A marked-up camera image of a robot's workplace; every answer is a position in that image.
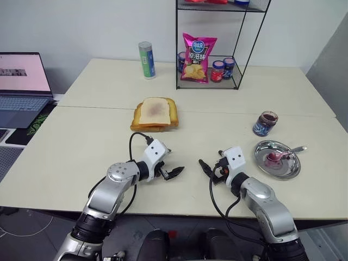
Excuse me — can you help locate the red lidded jar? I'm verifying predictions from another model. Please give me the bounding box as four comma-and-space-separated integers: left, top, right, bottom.
210, 60, 225, 83

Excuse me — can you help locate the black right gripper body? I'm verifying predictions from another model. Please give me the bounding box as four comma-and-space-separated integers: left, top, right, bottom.
212, 156, 229, 186

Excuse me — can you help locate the pink potato chips bag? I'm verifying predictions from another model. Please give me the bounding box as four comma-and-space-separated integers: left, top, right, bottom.
179, 32, 219, 84

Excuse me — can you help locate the dark rounded robot knee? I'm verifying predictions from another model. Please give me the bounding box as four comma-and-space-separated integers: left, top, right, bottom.
203, 228, 235, 261
140, 229, 171, 261

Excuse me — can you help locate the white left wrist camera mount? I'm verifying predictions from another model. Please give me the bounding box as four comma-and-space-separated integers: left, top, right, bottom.
140, 139, 172, 183

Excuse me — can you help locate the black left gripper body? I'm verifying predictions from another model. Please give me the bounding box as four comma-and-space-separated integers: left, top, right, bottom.
154, 160, 171, 181

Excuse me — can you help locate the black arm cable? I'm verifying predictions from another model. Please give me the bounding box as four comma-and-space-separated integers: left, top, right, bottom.
115, 132, 153, 216
208, 165, 243, 219

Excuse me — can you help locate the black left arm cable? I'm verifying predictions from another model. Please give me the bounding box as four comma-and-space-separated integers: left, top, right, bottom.
115, 132, 153, 216

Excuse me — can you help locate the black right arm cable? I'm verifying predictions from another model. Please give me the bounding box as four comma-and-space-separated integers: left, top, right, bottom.
208, 165, 243, 219

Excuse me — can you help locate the tall green blue canister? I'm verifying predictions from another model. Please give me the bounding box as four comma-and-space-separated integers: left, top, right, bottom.
138, 41, 158, 80

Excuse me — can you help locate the grey partition panel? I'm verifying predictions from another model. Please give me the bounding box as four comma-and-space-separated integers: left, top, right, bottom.
305, 26, 348, 120

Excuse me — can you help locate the blue lidded jar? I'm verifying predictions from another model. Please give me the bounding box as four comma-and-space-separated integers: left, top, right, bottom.
177, 52, 187, 73
222, 57, 236, 80

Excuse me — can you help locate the black green mouse pad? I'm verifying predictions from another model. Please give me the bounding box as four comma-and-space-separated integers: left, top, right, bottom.
5, 100, 57, 147

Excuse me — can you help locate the metal spoon with jam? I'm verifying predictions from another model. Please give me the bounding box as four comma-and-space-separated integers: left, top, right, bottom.
267, 146, 308, 163

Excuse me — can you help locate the thick golden toast slice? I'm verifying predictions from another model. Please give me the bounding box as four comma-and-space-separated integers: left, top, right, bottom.
129, 97, 181, 133

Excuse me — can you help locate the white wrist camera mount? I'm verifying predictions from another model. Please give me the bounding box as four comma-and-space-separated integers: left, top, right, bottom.
140, 139, 172, 183
222, 146, 247, 189

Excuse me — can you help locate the open blue jam jar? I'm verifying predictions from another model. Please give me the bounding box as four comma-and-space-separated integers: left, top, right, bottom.
252, 110, 279, 137

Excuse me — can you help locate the black wire shelf rack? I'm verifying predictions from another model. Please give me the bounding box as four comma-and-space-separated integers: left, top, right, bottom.
175, 0, 272, 91

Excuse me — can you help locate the grey perforated mat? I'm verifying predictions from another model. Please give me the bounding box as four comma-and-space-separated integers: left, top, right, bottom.
0, 146, 26, 183

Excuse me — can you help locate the white floor cable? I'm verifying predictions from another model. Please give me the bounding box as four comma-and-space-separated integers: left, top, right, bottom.
0, 210, 57, 238

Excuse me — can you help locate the thin white bread slice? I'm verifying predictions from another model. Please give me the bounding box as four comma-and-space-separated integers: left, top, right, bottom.
139, 97, 172, 127

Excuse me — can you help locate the round metal plate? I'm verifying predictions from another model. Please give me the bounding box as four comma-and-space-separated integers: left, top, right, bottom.
254, 140, 302, 179

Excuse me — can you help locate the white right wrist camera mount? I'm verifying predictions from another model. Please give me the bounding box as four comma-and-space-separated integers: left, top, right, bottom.
222, 146, 247, 189

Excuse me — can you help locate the open grey laptop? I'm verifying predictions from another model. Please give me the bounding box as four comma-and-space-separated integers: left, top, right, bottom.
0, 52, 55, 129

